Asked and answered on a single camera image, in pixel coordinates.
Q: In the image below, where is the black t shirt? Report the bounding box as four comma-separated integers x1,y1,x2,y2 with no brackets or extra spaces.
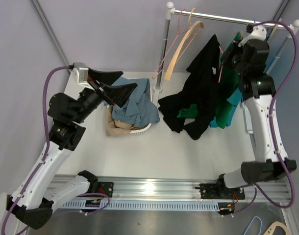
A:
158,35,220,140

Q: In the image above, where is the white slotted cable duct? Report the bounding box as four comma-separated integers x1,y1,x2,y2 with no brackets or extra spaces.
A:
61,199,220,212

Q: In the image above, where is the grey blue t shirt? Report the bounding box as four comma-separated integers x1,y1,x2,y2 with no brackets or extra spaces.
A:
112,77,160,128

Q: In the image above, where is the green t shirt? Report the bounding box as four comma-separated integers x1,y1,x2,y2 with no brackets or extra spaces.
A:
176,44,242,129

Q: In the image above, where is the blue hanger on floor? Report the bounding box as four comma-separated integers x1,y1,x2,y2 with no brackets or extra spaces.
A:
243,216,263,235

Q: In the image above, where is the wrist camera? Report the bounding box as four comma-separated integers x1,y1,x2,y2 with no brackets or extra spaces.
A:
238,25,267,47
69,62,92,89

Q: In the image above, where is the metal clothes rack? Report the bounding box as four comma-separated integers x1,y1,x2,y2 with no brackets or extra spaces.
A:
151,0,299,104

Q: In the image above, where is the white plastic basket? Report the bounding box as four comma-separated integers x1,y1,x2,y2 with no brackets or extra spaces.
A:
107,93,152,135

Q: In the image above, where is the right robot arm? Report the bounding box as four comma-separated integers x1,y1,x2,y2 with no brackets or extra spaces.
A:
199,39,297,199

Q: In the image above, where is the beige t shirt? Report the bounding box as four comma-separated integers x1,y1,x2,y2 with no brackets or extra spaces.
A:
105,106,141,137

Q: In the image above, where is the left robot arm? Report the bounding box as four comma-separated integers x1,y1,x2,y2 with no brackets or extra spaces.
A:
6,68,137,230

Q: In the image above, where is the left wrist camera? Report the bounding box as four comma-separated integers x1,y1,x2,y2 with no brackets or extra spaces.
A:
69,62,92,89

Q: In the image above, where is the teal t shirt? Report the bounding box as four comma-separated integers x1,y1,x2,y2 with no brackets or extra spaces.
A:
209,39,275,129

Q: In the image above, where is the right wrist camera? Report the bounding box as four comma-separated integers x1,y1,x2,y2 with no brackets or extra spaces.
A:
238,25,267,47

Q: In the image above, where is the beige wooden hanger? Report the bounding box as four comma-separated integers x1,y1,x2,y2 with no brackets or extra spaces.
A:
266,24,278,43
164,8,204,81

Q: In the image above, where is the aluminium mounting rail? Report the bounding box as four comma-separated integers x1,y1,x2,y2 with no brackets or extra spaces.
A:
24,156,292,205

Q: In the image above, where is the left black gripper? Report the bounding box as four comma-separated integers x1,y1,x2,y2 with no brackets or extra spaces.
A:
72,67,137,124

